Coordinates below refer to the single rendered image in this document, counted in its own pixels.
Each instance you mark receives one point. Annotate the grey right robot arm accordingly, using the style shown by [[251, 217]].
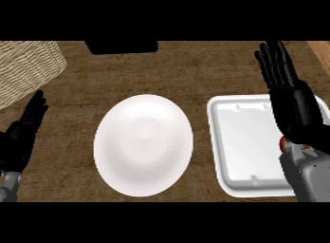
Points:
[[315, 174]]

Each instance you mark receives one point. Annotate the black appliance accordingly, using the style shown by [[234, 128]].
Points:
[[122, 46]]

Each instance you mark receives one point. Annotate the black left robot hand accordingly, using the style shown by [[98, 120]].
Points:
[[15, 139]]

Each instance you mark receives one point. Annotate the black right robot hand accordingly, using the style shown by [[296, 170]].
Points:
[[297, 109]]

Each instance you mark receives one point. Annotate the white rectangular tray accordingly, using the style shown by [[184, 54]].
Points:
[[247, 145]]

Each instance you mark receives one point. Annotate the pale wicker basket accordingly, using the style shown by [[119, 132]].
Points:
[[18, 72]]

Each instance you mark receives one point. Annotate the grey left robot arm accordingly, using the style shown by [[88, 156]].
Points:
[[4, 188]]

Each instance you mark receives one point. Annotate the white oval plate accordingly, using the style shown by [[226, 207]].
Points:
[[144, 145]]

